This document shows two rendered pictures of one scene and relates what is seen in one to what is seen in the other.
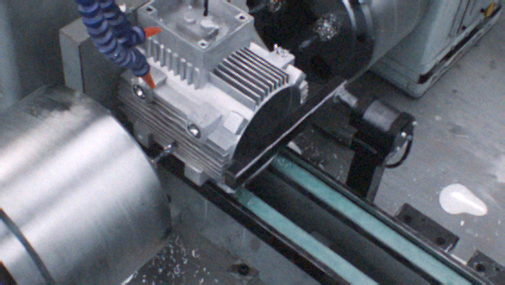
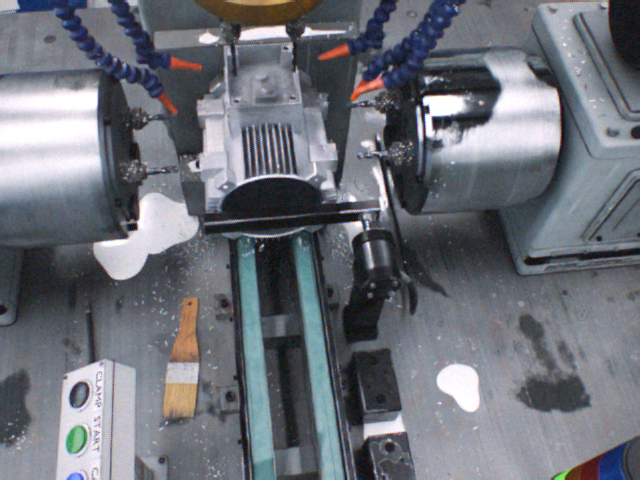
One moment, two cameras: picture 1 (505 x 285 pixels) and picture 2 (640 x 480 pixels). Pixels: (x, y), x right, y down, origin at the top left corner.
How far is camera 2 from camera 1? 0.58 m
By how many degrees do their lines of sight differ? 28
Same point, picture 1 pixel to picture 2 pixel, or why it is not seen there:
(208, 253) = (222, 274)
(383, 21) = (449, 176)
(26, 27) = (164, 21)
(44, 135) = (40, 99)
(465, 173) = (492, 366)
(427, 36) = (543, 223)
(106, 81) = (189, 94)
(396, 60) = (518, 229)
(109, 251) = (37, 210)
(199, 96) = (227, 144)
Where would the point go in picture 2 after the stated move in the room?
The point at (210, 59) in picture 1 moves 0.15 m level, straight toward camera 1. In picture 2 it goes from (239, 117) to (152, 180)
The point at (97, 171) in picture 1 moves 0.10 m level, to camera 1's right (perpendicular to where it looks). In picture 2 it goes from (53, 147) to (93, 198)
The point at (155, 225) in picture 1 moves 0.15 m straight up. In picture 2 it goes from (92, 215) to (58, 142)
